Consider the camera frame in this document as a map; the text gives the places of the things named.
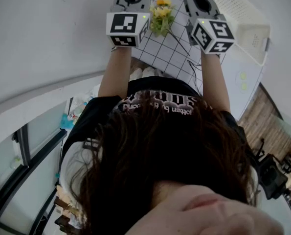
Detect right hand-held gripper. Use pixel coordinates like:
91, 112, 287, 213
182, 0, 236, 56

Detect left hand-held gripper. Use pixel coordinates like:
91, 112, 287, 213
106, 0, 153, 48

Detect white plastic basket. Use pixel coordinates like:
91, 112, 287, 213
207, 0, 271, 67

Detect yellow flowers with green leaves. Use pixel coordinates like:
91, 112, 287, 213
149, 0, 191, 57

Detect person's right forearm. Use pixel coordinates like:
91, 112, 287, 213
199, 50, 231, 114

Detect person's left forearm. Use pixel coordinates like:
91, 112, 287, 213
97, 47, 133, 99

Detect person's black printed t-shirt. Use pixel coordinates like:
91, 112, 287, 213
61, 76, 258, 205

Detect teal plastic bag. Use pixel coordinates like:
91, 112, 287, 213
61, 113, 75, 131

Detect black office chair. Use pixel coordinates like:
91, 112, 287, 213
254, 138, 289, 200

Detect person's face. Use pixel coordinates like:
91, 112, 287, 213
122, 185, 285, 235

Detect thin black cable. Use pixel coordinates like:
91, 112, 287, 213
186, 59, 204, 95

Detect black glass partition frame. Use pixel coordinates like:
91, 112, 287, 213
0, 125, 68, 235

